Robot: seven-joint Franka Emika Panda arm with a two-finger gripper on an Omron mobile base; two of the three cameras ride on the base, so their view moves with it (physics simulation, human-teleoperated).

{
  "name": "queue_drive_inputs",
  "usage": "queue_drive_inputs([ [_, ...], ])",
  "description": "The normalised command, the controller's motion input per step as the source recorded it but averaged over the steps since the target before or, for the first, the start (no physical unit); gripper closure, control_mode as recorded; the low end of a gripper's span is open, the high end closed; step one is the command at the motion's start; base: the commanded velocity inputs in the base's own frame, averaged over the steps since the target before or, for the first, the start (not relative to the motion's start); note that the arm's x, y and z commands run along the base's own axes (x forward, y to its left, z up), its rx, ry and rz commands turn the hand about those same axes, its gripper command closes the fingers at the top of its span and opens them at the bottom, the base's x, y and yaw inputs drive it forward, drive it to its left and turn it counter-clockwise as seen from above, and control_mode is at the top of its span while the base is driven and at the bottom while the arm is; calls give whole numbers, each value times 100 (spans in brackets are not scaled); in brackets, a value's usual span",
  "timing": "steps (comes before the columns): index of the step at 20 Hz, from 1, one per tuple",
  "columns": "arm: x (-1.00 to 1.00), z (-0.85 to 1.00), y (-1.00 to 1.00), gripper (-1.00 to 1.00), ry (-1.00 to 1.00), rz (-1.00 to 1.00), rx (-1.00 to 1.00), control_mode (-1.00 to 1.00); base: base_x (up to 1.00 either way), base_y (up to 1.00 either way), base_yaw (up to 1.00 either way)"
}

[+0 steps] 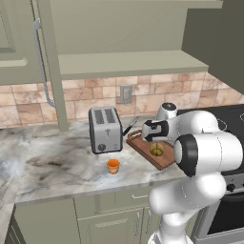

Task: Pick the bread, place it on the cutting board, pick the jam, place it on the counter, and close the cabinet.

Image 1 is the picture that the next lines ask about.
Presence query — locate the silver two-slot toaster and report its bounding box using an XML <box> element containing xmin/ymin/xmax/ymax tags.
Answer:
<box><xmin>88</xmin><ymin>106</ymin><xmax>124</xmax><ymax>155</ymax></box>

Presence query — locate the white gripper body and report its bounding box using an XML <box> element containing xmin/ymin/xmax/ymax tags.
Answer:
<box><xmin>141</xmin><ymin>119</ymin><xmax>171</xmax><ymax>143</ymax></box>

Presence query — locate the long silver cabinet door handle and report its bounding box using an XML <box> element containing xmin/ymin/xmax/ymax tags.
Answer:
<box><xmin>32</xmin><ymin>17</ymin><xmax>57</xmax><ymax>109</ymax></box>

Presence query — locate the silver drawer handle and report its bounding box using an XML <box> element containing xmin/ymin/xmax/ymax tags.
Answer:
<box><xmin>131</xmin><ymin>193</ymin><xmax>150</xmax><ymax>200</ymax></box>

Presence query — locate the black-handled knife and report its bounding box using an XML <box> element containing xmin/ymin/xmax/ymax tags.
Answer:
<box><xmin>122</xmin><ymin>115</ymin><xmax>141</xmax><ymax>137</ymax></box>

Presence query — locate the sage green drawer front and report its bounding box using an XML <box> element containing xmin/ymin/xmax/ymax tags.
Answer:
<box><xmin>94</xmin><ymin>186</ymin><xmax>154</xmax><ymax>214</ymax></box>

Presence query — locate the sage green open wall cabinet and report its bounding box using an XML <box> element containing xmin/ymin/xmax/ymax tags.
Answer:
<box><xmin>49</xmin><ymin>0</ymin><xmax>225</xmax><ymax>81</ymax></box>

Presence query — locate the steel stove with black hob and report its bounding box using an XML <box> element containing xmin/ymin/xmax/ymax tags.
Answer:
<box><xmin>175</xmin><ymin>103</ymin><xmax>244</xmax><ymax>244</ymax></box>

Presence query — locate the orange jam jar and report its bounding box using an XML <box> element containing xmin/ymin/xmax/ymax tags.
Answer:
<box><xmin>106</xmin><ymin>158</ymin><xmax>121</xmax><ymax>175</ymax></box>

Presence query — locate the black glass oven door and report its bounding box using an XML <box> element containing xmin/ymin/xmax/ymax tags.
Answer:
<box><xmin>203</xmin><ymin>190</ymin><xmax>244</xmax><ymax>237</ymax></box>

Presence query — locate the brown wooden cutting board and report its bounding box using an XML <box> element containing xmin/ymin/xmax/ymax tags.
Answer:
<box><xmin>126</xmin><ymin>129</ymin><xmax>177</xmax><ymax>172</ymax></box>

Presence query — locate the dark grey-green range hood cabinet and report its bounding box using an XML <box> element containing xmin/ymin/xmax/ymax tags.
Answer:
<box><xmin>180</xmin><ymin>0</ymin><xmax>244</xmax><ymax>105</ymax></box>

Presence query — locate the grey wall socket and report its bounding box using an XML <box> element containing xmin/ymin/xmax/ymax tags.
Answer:
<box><xmin>119</xmin><ymin>84</ymin><xmax>133</xmax><ymax>105</ymax></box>

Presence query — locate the sage green base cabinet door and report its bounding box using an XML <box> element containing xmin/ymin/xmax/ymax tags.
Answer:
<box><xmin>140</xmin><ymin>205</ymin><xmax>164</xmax><ymax>244</ymax></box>
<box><xmin>76</xmin><ymin>207</ymin><xmax>145</xmax><ymax>244</ymax></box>

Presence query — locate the sage green plain base panel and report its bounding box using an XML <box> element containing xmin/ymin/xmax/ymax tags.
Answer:
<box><xmin>13</xmin><ymin>197</ymin><xmax>82</xmax><ymax>244</ymax></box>

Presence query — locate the sage green closed wall cabinet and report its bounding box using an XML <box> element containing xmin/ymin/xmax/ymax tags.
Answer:
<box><xmin>0</xmin><ymin>0</ymin><xmax>49</xmax><ymax>87</ymax></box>

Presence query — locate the sage green open cabinet door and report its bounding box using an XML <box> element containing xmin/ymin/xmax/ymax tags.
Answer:
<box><xmin>30</xmin><ymin>0</ymin><xmax>70</xmax><ymax>132</ymax></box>

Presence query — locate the silver base cabinet door handle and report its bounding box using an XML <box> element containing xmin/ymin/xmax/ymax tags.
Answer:
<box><xmin>134</xmin><ymin>212</ymin><xmax>141</xmax><ymax>237</ymax></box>
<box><xmin>145</xmin><ymin>214</ymin><xmax>153</xmax><ymax>236</ymax></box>

